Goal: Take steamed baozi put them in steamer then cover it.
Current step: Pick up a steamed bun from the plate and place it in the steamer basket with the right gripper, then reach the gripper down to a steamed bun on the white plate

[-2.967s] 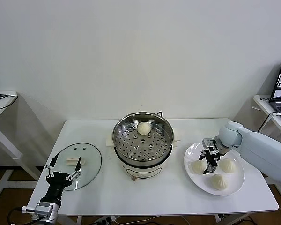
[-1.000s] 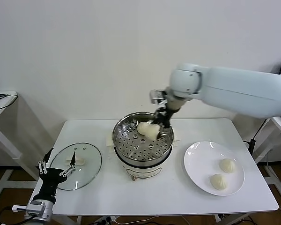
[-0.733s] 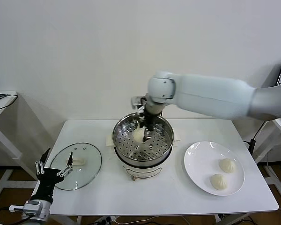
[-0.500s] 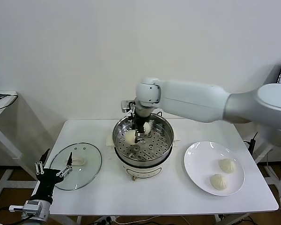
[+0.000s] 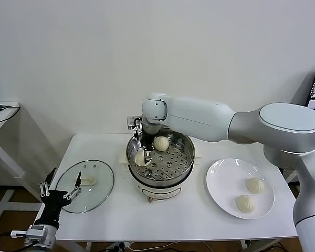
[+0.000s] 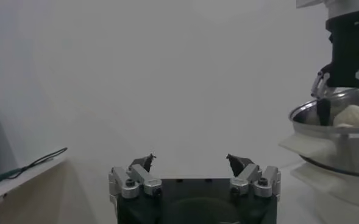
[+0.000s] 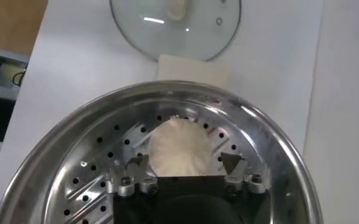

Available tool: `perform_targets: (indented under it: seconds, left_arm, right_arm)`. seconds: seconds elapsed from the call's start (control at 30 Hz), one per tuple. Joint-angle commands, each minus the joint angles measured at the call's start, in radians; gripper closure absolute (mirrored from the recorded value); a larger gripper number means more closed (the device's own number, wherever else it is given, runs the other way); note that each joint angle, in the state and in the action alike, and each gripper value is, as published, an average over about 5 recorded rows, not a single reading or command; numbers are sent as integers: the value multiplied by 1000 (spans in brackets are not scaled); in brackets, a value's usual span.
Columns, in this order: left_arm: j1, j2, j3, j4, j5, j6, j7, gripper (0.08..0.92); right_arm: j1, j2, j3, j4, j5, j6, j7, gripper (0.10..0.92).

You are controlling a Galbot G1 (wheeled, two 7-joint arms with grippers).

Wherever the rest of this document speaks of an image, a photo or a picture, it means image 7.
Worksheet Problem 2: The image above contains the white foam pad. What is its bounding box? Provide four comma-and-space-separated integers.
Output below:
156, 54, 230, 89

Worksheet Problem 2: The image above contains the glass lid with white handle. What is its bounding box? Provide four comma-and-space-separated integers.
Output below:
109, 0, 242, 61

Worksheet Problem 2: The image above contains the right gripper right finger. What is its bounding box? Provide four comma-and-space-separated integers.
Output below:
221, 152, 272, 195

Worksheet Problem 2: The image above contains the white steamed baozi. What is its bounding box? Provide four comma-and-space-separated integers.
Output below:
148, 117, 213, 177

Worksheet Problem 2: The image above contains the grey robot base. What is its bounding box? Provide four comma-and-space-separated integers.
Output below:
0, 50, 30, 189

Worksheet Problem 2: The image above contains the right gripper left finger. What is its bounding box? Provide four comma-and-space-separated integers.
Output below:
105, 155, 158, 198

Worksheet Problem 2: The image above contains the perforated steel steamer basket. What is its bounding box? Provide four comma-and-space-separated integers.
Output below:
0, 80, 324, 224

